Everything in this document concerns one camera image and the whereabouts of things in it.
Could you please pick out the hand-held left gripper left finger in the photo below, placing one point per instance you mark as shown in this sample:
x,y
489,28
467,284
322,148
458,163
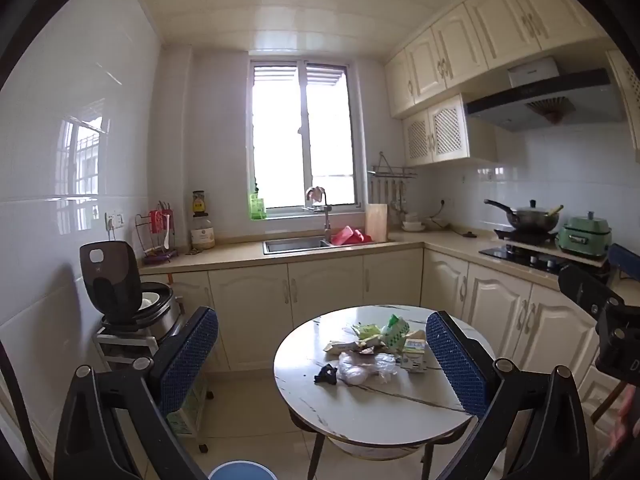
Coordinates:
x,y
190,360

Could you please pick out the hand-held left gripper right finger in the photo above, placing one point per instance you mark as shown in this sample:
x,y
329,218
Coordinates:
x,y
455,365

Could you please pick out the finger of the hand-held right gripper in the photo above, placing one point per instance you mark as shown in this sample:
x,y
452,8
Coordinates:
x,y
587,292
627,260

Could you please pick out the clear plastic bag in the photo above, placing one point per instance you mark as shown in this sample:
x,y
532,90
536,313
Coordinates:
x,y
360,369

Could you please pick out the light blue trash bin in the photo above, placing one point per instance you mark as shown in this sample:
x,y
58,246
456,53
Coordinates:
x,y
242,471

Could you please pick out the person's right hand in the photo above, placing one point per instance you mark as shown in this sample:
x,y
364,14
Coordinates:
x,y
627,410

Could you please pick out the white green carton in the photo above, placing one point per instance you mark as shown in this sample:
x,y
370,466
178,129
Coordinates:
x,y
415,355

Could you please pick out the green electric cooker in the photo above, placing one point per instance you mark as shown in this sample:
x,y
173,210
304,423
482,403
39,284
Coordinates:
x,y
585,237

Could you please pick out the white rolling storage cart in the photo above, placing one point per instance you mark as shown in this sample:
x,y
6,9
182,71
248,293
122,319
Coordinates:
x,y
125,347

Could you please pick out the green snack packet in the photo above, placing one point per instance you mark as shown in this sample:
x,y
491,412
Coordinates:
x,y
395,332

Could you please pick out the black gas stove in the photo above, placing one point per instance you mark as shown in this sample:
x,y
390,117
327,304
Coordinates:
x,y
525,257

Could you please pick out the round white marble table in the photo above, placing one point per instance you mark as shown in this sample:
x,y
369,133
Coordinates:
x,y
380,410

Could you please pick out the yellow green wrapper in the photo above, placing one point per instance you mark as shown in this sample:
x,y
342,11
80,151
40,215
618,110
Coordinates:
x,y
367,331

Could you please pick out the black wok with lid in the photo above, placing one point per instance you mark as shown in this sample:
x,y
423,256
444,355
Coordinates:
x,y
530,217

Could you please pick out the black rice cooker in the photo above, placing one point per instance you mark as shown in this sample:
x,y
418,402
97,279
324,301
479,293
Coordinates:
x,y
112,285

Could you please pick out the beige wrapper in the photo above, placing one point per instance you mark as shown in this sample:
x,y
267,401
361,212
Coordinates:
x,y
342,346

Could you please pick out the stack of white bowls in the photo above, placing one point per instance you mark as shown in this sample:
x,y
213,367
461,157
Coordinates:
x,y
413,222

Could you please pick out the cream lower cabinets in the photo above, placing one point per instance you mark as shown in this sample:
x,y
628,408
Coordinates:
x,y
325,290

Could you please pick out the cream cabinets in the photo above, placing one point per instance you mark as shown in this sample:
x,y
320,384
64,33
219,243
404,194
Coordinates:
x,y
325,290
450,60

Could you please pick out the steel kitchen sink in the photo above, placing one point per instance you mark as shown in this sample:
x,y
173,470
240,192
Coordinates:
x,y
295,245

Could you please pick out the small bottle yellow label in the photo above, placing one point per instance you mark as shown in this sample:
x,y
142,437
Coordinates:
x,y
199,204

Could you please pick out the wooden cutting board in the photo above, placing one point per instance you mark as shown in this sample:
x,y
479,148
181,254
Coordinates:
x,y
377,222

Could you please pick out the red basin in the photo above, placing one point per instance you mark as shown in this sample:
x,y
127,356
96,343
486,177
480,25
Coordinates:
x,y
350,236

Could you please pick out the brown folding fan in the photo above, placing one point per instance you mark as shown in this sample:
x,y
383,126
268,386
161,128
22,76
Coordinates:
x,y
550,110

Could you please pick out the hanging kitchen utensils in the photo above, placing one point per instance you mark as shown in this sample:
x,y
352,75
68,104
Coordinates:
x,y
387,192

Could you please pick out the range hood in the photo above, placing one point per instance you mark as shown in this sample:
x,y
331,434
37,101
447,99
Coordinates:
x,y
540,90

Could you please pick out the metal sink faucet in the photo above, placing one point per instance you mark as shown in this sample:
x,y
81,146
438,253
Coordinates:
x,y
327,220

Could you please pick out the kitchen window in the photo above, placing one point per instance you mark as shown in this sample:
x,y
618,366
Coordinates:
x,y
280,135

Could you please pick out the cream upper cabinets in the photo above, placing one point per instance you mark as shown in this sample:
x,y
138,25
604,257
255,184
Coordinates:
x,y
450,60

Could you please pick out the white wall socket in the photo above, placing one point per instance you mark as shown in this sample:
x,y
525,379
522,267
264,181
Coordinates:
x,y
114,221
446,204

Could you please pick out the metal utensil wall rack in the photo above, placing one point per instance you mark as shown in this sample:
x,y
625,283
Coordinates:
x,y
392,174

